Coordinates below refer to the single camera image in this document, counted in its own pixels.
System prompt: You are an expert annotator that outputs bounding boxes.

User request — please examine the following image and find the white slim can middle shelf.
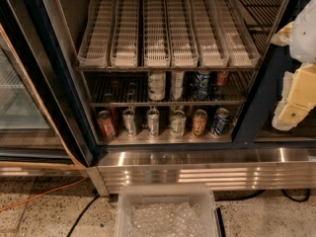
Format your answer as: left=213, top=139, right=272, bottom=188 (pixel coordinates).
left=171, top=71, right=185, bottom=100

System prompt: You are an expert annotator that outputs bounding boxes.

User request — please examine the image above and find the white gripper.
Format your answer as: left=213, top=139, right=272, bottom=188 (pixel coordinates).
left=270, top=21, right=316, bottom=131

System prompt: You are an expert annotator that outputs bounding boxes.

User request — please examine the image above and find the blue can shelf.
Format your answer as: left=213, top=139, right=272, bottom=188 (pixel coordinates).
left=210, top=108, right=230, bottom=136
left=193, top=72, right=210, bottom=101

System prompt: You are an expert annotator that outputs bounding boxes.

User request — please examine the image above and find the blue can bottom shelf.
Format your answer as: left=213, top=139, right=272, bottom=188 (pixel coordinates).
left=210, top=108, right=230, bottom=136

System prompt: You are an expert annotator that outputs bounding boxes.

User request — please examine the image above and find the wire middle shelf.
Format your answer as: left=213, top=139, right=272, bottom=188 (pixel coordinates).
left=88, top=71, right=255, bottom=108

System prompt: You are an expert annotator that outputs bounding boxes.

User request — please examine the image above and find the steel fridge base grille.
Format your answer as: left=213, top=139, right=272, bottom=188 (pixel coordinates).
left=87, top=147, right=316, bottom=197

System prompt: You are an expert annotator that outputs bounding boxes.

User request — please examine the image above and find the black cable floor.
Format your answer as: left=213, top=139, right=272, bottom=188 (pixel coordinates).
left=66, top=191, right=100, bottom=237
left=215, top=188, right=311, bottom=203

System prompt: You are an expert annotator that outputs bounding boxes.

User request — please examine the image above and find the orange cable on floor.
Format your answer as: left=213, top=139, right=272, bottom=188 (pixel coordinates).
left=0, top=176, right=88, bottom=213

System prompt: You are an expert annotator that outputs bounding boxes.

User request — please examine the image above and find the white tall can middle shelf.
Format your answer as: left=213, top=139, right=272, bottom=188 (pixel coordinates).
left=148, top=72, right=166, bottom=101

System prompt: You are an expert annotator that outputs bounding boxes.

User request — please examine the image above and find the orange can shelf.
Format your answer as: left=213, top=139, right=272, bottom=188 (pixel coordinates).
left=215, top=71, right=229, bottom=86
left=192, top=110, right=207, bottom=137

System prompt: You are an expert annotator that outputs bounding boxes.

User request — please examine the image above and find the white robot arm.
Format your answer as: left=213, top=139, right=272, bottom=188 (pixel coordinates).
left=271, top=0, right=316, bottom=131

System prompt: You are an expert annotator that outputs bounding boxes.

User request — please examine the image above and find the black cable left floor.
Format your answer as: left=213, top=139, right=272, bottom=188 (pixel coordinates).
left=66, top=191, right=100, bottom=237

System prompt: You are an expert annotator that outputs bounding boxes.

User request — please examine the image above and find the red can bottom shelf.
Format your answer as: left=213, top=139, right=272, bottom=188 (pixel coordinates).
left=97, top=111, right=117, bottom=137

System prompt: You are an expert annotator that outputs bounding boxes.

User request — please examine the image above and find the orange can middle shelf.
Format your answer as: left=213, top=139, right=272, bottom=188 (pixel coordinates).
left=215, top=71, right=229, bottom=86

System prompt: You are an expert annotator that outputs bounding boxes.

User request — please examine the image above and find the black cable right floor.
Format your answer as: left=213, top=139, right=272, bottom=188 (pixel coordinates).
left=215, top=188, right=311, bottom=203

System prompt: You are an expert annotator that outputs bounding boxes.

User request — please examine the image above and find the bubble wrap in bin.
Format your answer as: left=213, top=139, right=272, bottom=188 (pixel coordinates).
left=127, top=202, right=205, bottom=237

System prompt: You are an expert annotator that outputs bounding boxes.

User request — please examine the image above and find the silver green can bottom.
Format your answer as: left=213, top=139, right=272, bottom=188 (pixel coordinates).
left=170, top=110, right=187, bottom=138

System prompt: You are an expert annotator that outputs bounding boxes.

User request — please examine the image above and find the glass fridge door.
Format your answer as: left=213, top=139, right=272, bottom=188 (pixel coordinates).
left=0, top=0, right=94, bottom=167

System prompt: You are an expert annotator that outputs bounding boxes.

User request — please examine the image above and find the blue can middle shelf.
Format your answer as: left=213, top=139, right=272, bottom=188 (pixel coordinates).
left=193, top=72, right=210, bottom=101

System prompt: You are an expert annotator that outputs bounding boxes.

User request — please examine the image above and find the clear plastic bin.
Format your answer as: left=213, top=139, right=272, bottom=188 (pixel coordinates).
left=114, top=184, right=222, bottom=237

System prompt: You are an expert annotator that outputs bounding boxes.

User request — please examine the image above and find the orange can bottom shelf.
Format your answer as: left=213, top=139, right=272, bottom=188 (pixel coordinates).
left=192, top=110, right=207, bottom=137

